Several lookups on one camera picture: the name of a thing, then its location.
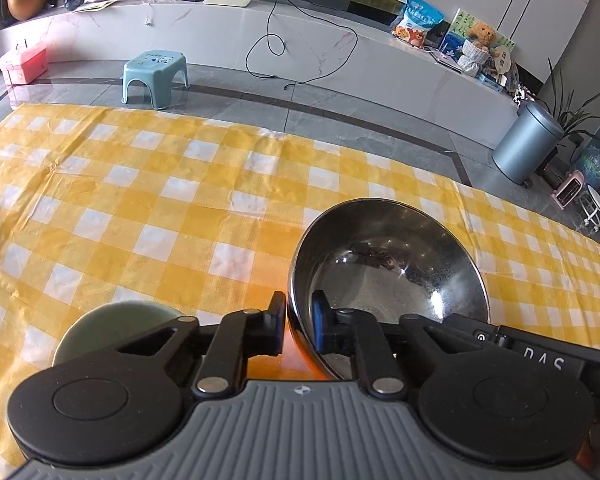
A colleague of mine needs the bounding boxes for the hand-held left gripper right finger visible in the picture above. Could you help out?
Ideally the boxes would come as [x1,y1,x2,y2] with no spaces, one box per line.
[310,290,454,401]

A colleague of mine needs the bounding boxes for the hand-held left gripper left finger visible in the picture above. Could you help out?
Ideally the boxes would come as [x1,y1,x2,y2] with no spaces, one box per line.
[114,290,287,401]

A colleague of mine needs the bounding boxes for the orange steel-lined bowl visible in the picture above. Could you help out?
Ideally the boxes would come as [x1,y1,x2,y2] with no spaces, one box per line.
[285,198,491,384]

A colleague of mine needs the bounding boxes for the white round stand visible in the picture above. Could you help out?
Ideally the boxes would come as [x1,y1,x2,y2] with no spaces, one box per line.
[577,184,600,234]

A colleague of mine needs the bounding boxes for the small pink heater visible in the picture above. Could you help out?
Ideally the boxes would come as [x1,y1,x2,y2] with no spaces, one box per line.
[554,170,589,210]

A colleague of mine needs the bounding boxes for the yellow checkered tablecloth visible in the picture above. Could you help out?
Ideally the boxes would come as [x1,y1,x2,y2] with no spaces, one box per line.
[0,102,600,467]

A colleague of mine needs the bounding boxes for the green ceramic bowl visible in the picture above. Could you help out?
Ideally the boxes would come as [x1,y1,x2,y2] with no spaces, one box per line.
[51,301,184,369]

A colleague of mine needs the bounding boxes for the blue water jug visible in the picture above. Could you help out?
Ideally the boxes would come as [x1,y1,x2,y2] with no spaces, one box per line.
[577,142,600,187]

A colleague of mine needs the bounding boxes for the grey metal trash can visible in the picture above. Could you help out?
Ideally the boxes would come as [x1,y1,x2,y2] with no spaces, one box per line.
[492,101,565,186]

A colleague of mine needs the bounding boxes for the potted long-leaf plant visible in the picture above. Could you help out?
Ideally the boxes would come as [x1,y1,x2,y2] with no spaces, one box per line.
[534,57,600,177]

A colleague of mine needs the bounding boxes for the white marble tv cabinet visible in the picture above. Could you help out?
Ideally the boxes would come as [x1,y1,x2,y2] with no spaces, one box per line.
[0,0,532,152]

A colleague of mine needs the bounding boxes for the light blue plastic stool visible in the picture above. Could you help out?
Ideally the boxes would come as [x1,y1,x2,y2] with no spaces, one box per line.
[121,49,190,110]

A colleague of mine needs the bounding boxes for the brown teddy bear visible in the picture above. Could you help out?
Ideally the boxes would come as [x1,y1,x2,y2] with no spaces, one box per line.
[457,22,499,77]

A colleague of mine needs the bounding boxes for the blue snack bag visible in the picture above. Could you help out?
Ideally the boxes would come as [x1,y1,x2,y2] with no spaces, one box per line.
[392,0,445,49]

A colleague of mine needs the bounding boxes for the green picture board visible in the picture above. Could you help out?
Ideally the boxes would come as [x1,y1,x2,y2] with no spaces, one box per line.
[438,8,516,62]

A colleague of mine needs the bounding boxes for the pink storage box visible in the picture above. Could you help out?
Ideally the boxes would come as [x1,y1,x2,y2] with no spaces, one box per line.
[0,41,49,86]

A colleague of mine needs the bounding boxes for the loose paper sheets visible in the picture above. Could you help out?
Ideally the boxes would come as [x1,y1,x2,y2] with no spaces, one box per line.
[72,0,119,14]

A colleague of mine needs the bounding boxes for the black power cable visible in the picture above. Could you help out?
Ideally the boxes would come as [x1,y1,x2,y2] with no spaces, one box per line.
[244,0,359,92]

